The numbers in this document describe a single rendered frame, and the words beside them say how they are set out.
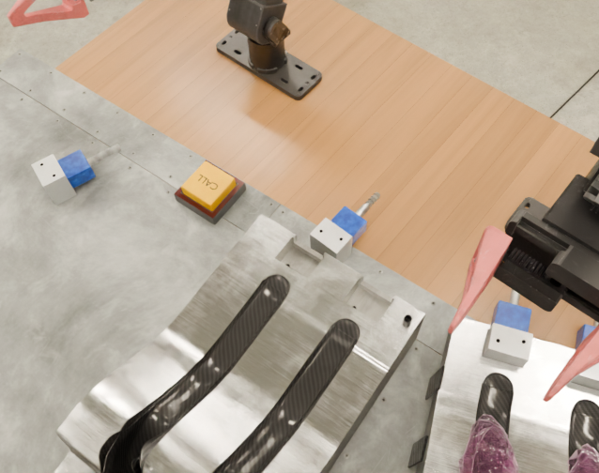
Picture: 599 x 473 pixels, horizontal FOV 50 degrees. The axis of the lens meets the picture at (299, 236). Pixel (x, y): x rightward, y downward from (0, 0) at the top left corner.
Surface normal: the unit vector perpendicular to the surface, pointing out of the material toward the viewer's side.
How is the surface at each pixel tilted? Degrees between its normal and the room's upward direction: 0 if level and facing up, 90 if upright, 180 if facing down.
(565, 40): 0
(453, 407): 18
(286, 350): 3
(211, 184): 0
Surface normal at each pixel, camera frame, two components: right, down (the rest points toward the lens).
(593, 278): -0.04, -0.48
